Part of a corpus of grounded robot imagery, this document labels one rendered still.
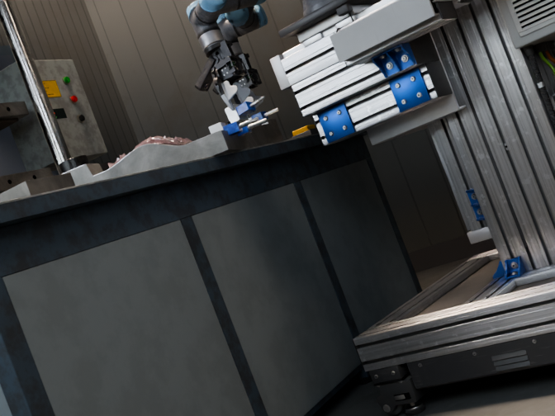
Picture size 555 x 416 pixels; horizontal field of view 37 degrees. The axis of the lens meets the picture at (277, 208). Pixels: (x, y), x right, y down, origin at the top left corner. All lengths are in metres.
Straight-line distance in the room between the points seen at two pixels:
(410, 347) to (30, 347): 0.94
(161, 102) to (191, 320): 3.80
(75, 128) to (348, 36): 1.56
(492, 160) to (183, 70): 3.56
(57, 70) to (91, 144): 0.31
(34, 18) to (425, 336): 4.19
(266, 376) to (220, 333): 0.20
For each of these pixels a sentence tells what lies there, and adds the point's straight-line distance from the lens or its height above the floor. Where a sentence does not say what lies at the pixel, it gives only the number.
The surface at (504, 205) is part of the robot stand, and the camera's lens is 2.21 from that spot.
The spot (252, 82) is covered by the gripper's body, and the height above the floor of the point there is 1.04.
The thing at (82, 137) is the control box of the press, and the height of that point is 1.15.
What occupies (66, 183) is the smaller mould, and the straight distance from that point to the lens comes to 2.01.
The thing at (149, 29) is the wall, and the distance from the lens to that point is 5.67.
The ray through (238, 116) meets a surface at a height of 0.91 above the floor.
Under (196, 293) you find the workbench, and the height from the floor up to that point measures 0.49.
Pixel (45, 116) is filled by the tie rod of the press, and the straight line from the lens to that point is 3.01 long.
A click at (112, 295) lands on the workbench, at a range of 1.78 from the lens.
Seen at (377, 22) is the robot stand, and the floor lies 0.92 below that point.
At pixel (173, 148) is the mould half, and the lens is 2.19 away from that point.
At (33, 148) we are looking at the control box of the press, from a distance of 3.21.
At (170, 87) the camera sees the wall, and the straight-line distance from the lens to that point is 5.59.
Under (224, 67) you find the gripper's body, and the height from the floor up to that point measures 1.07.
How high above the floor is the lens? 0.60
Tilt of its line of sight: level
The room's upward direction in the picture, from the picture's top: 21 degrees counter-clockwise
